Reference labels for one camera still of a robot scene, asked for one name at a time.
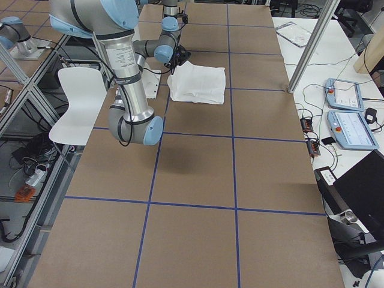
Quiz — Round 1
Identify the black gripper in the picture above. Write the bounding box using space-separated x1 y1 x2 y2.
168 49 181 68

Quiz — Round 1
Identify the white long-sleeve printed shirt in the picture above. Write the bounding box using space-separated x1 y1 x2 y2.
167 61 226 105

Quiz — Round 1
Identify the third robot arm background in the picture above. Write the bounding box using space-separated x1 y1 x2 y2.
1 16 31 50

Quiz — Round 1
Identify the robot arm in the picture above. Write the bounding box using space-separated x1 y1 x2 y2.
49 1 180 145
162 0 179 18

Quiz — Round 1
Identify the white plastic chair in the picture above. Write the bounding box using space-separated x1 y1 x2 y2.
49 67 107 146

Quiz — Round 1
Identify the blue teach pendant far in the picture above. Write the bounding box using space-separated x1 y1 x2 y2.
325 78 364 112

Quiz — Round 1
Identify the blue teach pendant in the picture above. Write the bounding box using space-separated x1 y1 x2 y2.
327 110 379 151
325 78 364 112

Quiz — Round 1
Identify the white power strip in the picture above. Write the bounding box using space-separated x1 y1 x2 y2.
25 167 47 187

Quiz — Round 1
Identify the blue teach pendant near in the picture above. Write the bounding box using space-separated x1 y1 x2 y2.
327 110 379 151

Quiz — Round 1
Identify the orange box on floor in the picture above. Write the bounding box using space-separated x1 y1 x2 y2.
15 185 35 202

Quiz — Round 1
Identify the black laptop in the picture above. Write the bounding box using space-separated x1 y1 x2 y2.
314 149 383 240

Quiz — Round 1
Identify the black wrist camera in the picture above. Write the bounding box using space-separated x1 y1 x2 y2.
176 10 188 24
176 45 191 66

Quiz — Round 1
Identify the aluminium frame post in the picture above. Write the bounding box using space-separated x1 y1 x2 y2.
287 0 340 94

